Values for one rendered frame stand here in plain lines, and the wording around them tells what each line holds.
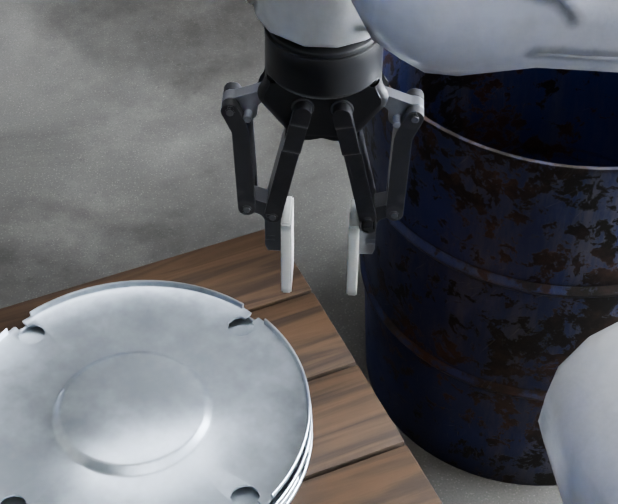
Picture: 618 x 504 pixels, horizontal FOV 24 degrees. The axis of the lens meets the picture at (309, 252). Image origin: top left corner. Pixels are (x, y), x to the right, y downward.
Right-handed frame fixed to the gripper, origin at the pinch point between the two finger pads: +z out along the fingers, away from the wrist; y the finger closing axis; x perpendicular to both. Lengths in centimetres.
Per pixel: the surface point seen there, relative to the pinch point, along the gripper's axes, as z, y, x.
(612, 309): 27.9, 27.3, 21.5
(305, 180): 58, -4, 71
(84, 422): 19.0, -18.7, -1.9
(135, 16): 58, -32, 107
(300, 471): 20.1, -1.1, -5.0
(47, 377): 19.7, -22.7, 3.2
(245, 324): 20.4, -6.8, 10.7
